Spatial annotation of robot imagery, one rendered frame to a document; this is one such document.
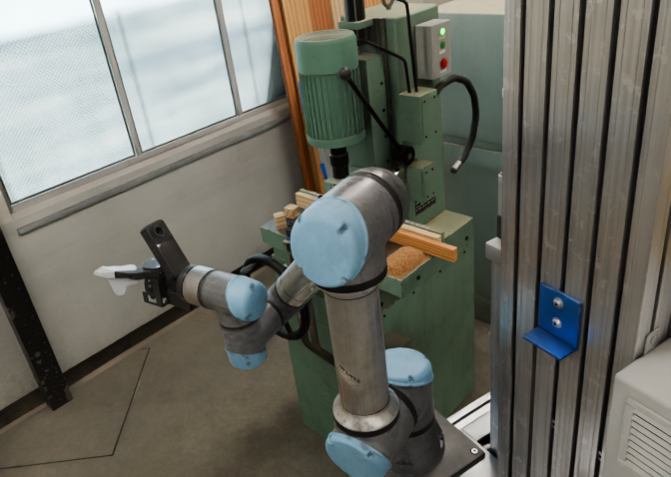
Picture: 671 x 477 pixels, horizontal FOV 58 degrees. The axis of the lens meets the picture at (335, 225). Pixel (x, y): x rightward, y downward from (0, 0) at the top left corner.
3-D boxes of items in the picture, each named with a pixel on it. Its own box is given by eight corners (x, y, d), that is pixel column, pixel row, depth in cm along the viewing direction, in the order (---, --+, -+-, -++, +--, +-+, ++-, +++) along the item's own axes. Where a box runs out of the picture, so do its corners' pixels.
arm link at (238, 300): (248, 334, 108) (239, 295, 104) (203, 319, 113) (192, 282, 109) (274, 310, 114) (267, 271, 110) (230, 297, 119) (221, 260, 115)
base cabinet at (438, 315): (301, 423, 244) (272, 276, 211) (390, 346, 280) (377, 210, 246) (387, 481, 215) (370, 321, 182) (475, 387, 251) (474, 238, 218)
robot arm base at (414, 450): (460, 449, 124) (459, 414, 119) (401, 488, 117) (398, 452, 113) (412, 407, 135) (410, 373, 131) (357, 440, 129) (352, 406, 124)
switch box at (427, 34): (416, 78, 188) (414, 25, 180) (435, 70, 194) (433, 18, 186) (433, 80, 184) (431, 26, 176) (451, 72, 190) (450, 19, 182)
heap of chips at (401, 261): (375, 268, 172) (374, 257, 171) (405, 247, 181) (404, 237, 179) (400, 278, 167) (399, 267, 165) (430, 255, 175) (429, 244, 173)
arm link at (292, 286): (394, 132, 99) (271, 276, 132) (362, 157, 91) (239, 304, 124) (445, 182, 98) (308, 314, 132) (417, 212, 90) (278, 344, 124)
